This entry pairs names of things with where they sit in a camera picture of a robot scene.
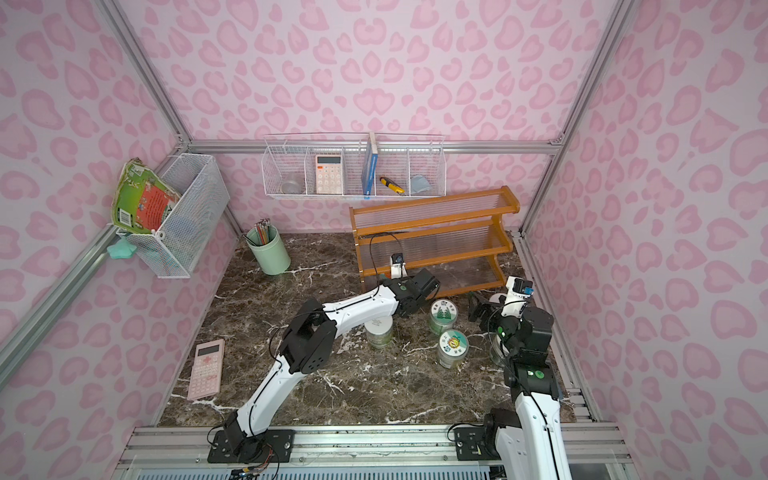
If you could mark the clear tape roll in basket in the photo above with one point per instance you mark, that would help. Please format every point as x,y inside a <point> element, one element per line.
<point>293,185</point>

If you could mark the white mesh side basket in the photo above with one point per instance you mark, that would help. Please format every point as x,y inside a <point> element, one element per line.
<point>173,250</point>

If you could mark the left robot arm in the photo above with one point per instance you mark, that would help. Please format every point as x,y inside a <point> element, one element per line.
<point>306,346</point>

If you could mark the white orange calculator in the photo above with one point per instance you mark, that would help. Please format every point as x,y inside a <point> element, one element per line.
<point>329,177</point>

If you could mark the orange wooden three-tier shelf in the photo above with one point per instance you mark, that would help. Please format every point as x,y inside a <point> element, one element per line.
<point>458,238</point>

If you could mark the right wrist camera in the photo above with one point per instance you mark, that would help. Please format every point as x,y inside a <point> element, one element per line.
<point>519,291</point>

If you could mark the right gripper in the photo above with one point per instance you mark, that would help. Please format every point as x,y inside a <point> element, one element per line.
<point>486,312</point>

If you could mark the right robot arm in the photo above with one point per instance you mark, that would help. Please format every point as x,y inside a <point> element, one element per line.
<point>527,439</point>

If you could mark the white label jar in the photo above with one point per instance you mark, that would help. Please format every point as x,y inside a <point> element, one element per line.
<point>499,352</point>

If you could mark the light blue cup in basket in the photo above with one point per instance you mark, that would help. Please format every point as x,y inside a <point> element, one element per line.
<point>419,184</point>

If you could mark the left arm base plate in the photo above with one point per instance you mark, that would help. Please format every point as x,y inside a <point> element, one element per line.
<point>271,445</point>

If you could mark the mint star shaped hook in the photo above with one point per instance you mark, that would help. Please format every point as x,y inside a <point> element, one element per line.
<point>122,249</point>

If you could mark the white wire wall basket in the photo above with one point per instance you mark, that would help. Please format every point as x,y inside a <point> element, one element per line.
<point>401,156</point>

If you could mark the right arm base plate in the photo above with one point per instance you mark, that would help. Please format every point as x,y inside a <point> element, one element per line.
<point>471,443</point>

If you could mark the green label jar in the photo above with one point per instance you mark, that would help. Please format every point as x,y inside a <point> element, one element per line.
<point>379,332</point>
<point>443,315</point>

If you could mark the blue book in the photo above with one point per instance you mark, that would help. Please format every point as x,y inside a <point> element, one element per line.
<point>369,166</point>

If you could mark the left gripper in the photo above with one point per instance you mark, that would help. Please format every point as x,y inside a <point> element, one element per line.
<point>424,285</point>

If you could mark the sunflower label jar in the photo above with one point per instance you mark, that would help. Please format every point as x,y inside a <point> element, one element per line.
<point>453,347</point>

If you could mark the yellow black utility knife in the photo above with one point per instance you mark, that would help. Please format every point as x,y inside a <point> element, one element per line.
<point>391,185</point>

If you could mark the coloured pencils in cup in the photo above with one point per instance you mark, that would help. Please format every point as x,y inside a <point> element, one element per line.
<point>262,229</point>

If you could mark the mint green pencil cup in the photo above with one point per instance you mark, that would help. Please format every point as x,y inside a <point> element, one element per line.
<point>272,258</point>

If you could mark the green red snack packet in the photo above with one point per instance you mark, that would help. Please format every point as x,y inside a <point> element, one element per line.
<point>142,200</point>

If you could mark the pink calculator on table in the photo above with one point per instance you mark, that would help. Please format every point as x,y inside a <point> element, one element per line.
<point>206,372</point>

